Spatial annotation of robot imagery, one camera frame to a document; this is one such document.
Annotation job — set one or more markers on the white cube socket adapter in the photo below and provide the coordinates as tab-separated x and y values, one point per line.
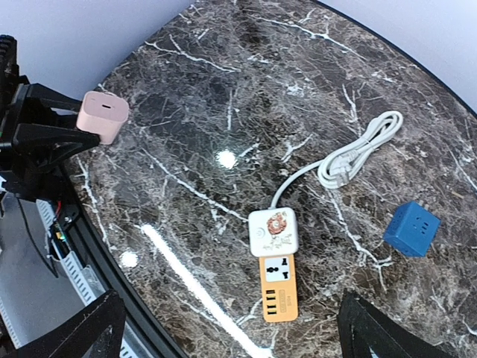
273	232

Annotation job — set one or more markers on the black front rail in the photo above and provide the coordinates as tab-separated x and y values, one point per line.
91	250

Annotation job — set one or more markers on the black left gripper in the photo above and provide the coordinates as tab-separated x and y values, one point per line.
36	133

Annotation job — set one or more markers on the blue cube socket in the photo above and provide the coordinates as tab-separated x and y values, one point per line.
412	230

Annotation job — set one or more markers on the pink wall charger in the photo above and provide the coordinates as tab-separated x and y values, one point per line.
102	114

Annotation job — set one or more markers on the white slotted cable duct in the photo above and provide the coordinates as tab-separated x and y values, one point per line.
39	291

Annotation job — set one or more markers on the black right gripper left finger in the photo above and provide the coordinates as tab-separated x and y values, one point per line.
97	330

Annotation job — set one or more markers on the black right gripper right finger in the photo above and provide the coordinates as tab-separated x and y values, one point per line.
365	331

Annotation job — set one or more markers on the orange power strip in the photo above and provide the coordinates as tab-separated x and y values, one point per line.
279	289

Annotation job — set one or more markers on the small circuit board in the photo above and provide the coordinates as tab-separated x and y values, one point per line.
60	237

